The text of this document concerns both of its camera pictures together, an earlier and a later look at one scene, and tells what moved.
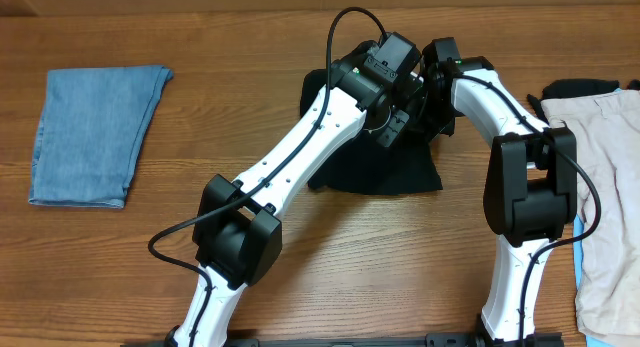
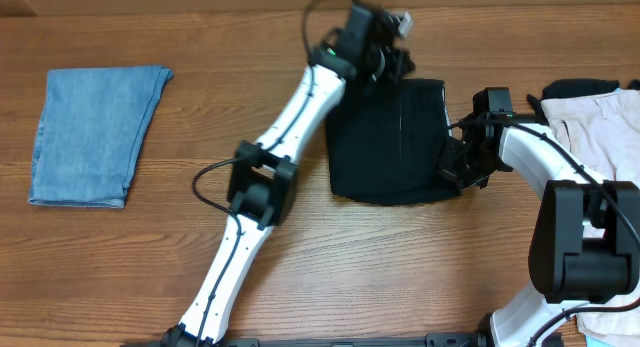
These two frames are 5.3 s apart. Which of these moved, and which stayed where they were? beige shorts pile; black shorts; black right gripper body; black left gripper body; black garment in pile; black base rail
Moved: black left gripper body; black right gripper body; black shorts
Stayed: black base rail; black garment in pile; beige shorts pile
